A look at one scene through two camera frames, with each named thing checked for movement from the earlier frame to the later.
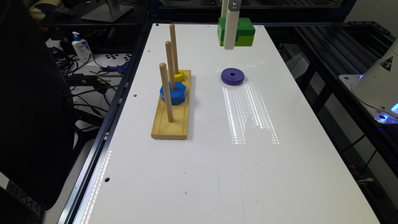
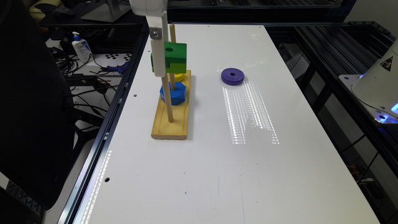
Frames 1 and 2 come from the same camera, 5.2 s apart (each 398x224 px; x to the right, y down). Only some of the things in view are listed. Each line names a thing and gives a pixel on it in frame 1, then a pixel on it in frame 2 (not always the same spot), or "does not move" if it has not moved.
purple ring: [232, 80] does not move
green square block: [245, 32] to [175, 56]
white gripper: [232, 24] to [153, 10]
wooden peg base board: [178, 129] does not move
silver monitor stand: [109, 12] does not move
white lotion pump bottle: [82, 48] does not move
